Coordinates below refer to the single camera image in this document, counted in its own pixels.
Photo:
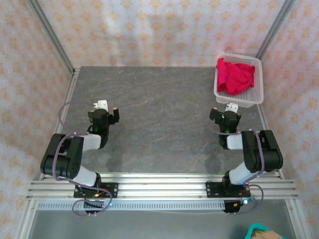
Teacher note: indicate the red towel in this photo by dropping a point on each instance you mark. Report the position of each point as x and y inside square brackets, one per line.
[234, 77]

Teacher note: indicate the white perforated plastic basket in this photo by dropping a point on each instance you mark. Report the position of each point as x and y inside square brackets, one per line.
[259, 74]

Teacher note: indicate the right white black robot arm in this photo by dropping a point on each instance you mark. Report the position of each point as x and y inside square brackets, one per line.
[271, 154]

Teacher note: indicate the black base electronics board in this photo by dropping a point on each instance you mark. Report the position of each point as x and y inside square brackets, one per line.
[93, 204]
[231, 207]

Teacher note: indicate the teal plastic container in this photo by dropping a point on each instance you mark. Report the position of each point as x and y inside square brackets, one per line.
[251, 227]

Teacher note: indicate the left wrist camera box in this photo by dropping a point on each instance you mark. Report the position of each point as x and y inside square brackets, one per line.
[102, 104]

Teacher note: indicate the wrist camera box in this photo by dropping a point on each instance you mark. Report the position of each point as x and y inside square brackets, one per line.
[231, 107]
[102, 104]

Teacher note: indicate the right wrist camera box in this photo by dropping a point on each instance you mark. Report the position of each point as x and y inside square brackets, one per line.
[231, 107]

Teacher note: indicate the aluminium table side rail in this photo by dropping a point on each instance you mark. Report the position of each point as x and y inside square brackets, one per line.
[263, 117]
[70, 84]

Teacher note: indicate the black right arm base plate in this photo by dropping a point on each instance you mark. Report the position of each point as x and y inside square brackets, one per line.
[211, 190]

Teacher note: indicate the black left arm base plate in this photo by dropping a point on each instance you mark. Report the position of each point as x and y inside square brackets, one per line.
[112, 190]

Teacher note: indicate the aluminium corner post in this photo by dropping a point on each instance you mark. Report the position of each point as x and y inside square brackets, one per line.
[277, 25]
[51, 35]

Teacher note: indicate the aluminium base rail beam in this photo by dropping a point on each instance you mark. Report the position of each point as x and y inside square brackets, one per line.
[162, 189]

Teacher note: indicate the aluminium frame leg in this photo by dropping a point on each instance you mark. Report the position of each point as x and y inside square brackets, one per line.
[25, 221]
[294, 219]

